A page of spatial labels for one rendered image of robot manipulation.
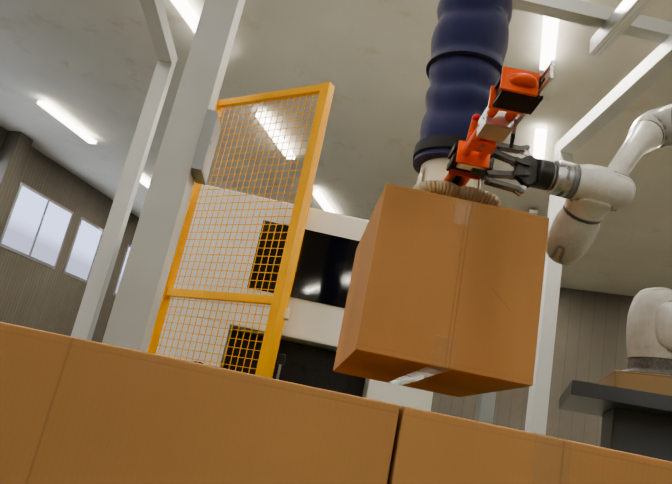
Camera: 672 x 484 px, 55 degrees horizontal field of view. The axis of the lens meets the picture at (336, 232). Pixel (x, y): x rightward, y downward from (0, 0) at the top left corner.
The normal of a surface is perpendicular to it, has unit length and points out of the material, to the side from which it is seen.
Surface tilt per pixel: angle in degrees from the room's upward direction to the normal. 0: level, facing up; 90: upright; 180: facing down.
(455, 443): 90
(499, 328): 89
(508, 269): 89
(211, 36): 90
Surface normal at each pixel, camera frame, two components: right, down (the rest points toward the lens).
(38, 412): 0.10, -0.27
